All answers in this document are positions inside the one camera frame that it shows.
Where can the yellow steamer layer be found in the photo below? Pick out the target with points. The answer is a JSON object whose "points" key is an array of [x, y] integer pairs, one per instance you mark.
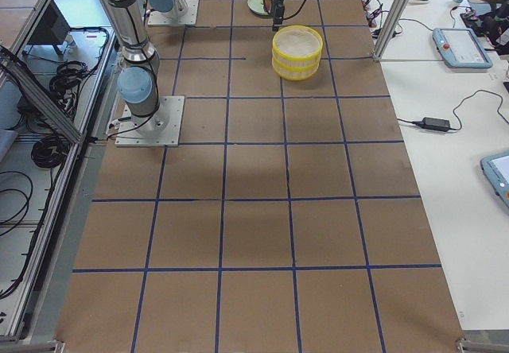
{"points": [[297, 43], [292, 73]]}

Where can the pale green plate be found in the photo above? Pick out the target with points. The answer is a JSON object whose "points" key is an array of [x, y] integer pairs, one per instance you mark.
{"points": [[259, 7]]}

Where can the teach pendant tablet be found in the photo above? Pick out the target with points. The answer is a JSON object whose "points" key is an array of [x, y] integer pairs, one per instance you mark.
{"points": [[460, 48]]}

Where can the black power adapter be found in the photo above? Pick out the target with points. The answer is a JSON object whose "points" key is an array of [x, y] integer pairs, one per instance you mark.
{"points": [[435, 124]]}

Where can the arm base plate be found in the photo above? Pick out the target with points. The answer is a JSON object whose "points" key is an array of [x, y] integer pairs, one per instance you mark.
{"points": [[189, 19], [163, 129]]}

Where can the aluminium frame post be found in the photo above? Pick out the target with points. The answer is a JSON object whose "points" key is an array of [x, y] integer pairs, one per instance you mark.
{"points": [[389, 26]]}

